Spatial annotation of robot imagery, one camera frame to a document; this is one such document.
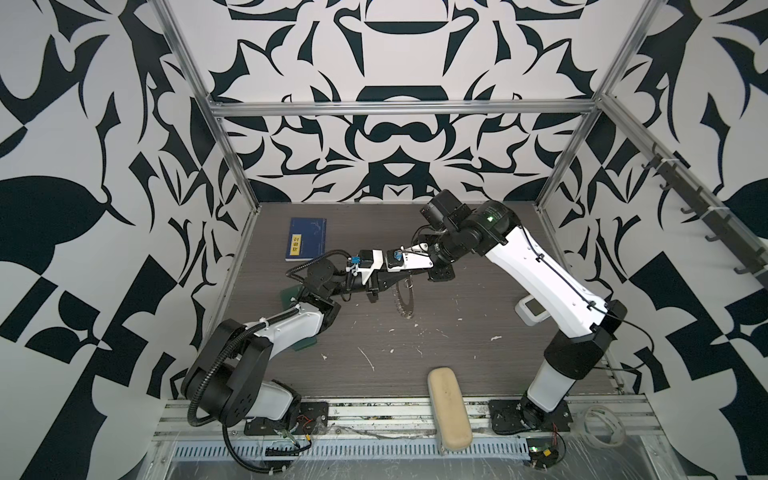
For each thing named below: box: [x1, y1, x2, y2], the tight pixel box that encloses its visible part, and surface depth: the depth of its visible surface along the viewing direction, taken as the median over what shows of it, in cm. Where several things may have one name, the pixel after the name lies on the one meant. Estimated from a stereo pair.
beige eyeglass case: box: [427, 366, 472, 453], surface depth 75 cm
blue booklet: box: [285, 217, 327, 261], surface depth 111 cm
